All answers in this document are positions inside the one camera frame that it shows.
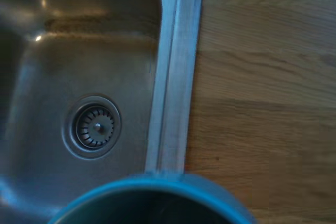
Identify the stainless steel double sink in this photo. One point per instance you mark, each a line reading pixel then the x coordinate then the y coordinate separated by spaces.
pixel 65 58

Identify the metal sink drain strainer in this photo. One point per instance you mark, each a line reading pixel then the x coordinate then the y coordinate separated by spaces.
pixel 94 127

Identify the teal ceramic mug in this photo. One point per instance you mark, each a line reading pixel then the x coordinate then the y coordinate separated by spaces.
pixel 157 197

